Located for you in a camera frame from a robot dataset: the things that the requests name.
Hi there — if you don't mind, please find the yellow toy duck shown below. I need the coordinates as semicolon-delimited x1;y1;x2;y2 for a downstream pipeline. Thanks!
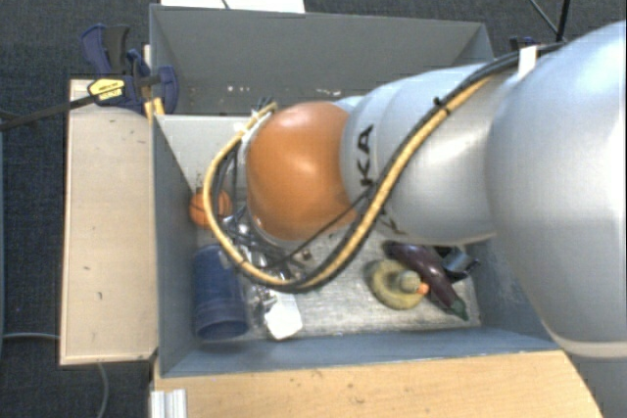
363;258;431;311

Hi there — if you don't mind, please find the pale wood board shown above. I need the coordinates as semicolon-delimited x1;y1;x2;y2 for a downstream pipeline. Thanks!
59;77;161;366

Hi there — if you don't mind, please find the grey metal bin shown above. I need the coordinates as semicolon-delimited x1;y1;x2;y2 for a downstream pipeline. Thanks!
148;3;560;379

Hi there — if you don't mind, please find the purple toy eggplant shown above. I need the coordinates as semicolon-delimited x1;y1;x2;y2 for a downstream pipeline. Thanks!
383;240;470;323

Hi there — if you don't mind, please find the orange ball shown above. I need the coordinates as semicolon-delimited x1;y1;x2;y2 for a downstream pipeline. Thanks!
188;187;234;230

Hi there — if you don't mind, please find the dark blue cup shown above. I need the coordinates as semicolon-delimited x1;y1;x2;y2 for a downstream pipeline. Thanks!
190;244;251;342

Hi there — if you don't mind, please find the dark blue plastic object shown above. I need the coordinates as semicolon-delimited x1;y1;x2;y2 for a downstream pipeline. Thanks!
434;245;482;283

